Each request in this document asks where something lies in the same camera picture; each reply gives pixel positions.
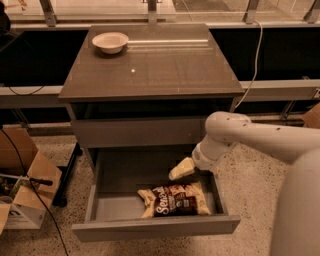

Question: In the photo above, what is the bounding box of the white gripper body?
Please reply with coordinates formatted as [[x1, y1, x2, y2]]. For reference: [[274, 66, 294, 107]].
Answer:
[[192, 142, 222, 170]]

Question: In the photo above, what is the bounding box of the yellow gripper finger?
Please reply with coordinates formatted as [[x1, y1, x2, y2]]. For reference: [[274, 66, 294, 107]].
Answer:
[[169, 157, 195, 180]]

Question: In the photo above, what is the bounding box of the brown chip bag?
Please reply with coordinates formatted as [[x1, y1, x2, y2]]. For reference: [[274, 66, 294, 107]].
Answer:
[[138, 182, 211, 218]]

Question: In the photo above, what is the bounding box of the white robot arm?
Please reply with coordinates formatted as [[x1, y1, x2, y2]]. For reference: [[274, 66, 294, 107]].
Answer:
[[169, 112, 320, 256]]

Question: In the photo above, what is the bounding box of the closed grey upper drawer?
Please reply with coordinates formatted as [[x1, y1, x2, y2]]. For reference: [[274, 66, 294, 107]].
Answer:
[[71, 117, 205, 148]]

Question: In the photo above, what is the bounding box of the open grey lower drawer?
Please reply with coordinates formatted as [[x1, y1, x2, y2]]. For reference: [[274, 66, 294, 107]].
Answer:
[[72, 145, 240, 242]]

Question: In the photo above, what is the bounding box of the grey drawer cabinet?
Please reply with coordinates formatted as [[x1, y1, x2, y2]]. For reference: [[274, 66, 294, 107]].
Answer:
[[59, 24, 244, 165]]

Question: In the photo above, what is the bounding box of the cardboard box at right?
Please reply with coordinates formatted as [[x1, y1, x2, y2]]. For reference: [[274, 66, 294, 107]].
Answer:
[[302, 103, 320, 129]]

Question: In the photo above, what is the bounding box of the black table leg stand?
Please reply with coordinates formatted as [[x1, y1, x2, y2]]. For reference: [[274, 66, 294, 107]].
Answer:
[[53, 143, 83, 207]]

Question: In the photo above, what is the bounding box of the white bowl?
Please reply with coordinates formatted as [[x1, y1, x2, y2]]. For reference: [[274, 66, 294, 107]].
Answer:
[[92, 32, 129, 54]]

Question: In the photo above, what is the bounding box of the open cardboard box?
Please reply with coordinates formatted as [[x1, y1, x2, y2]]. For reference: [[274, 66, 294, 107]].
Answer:
[[0, 128, 62, 234]]

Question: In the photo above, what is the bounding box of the white hanging cable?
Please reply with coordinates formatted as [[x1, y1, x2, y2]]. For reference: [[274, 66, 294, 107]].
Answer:
[[234, 20, 264, 110]]

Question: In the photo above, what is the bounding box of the black handled tool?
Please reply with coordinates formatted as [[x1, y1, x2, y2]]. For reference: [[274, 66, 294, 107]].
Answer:
[[0, 173, 53, 186]]

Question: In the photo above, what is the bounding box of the black cable on floor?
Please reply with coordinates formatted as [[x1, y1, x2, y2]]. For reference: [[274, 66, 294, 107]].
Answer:
[[0, 128, 70, 256]]

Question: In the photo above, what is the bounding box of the black cable at left rail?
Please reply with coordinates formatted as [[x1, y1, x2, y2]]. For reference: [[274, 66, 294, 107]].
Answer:
[[3, 83, 46, 97]]

